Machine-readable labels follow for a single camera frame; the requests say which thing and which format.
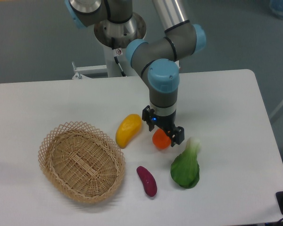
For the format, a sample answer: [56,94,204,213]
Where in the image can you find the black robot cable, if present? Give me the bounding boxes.
[111,37,127,77]

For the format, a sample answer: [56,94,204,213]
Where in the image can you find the woven wicker basket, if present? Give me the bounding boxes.
[38,121,125,204]

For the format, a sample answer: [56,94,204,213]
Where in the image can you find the blue object top right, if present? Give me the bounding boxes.
[269,0,283,20]

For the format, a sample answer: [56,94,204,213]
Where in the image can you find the yellow mango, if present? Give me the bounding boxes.
[116,114,142,149]

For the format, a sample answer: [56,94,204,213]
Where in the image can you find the orange fruit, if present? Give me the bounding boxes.
[152,128,171,150]

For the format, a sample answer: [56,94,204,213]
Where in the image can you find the green bok choy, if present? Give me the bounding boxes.
[170,137,200,189]

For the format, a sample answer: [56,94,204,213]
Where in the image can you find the purple sweet potato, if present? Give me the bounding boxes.
[136,166,158,197]

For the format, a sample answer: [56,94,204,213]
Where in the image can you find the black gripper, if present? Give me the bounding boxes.
[142,105,184,147]

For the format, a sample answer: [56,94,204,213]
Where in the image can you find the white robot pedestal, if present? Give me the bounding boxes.
[71,13,147,80]

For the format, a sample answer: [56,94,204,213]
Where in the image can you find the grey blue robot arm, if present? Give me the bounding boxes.
[65,0,206,145]

